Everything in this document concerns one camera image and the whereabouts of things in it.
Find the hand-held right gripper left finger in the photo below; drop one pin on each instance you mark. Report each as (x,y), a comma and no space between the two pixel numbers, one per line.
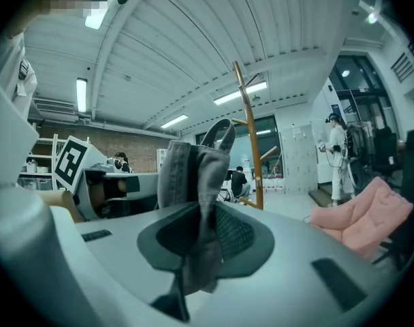
(118,261)

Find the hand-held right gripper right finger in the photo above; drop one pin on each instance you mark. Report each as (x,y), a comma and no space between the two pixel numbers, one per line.
(288,284)

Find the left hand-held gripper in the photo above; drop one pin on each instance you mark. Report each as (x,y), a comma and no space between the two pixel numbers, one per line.
(71,163)

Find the grey cloth garment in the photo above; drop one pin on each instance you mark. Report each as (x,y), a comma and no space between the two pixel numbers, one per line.
(190,182)

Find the wooden coat rack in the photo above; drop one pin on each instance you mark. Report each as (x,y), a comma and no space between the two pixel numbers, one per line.
(254,155)

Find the person's left forearm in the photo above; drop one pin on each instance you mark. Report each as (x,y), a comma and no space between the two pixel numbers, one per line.
(62,204)

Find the white shelving unit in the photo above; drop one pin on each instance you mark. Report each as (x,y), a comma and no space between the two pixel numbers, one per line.
(40,162)

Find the person's left hand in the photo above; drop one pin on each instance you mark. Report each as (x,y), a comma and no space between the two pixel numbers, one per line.
(98,196)

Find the long ceiling light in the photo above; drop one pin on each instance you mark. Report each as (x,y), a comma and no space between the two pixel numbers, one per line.
(95,19)
(174,121)
(81,95)
(241,93)

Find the wooden step platform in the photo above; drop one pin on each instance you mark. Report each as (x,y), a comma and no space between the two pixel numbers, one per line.
(324,194)

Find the row of white containers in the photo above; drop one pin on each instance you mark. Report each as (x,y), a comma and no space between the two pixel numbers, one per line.
(275,184)

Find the dark window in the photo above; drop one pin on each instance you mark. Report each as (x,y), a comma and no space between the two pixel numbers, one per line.
(241,138)

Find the ceiling air conditioner unit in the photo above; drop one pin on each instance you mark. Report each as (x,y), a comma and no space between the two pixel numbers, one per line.
(55,109)

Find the white patterned partition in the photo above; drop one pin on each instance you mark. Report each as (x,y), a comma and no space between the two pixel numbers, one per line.
(299,162)

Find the black office chair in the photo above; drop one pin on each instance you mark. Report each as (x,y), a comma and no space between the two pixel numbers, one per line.
(385,152)

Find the person's white shirt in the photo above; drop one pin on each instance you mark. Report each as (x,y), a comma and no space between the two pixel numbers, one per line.
(9,80)

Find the dark glass door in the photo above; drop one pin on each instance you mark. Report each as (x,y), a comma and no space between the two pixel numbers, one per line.
(363,107)

